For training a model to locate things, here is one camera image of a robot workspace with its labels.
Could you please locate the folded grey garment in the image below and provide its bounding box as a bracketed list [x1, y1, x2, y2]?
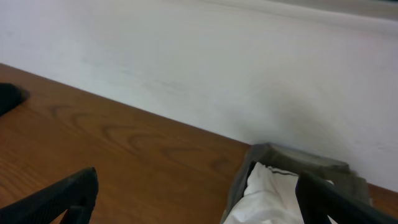
[219, 142, 373, 224]

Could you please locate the black crumpled garment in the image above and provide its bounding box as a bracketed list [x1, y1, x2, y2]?
[0, 83, 30, 116]

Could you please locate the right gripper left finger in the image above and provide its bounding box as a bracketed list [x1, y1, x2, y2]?
[1, 167, 99, 224]

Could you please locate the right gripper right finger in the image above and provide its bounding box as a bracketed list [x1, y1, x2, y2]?
[295, 172, 397, 224]

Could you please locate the white t-shirt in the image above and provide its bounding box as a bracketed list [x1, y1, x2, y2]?
[222, 161, 340, 224]

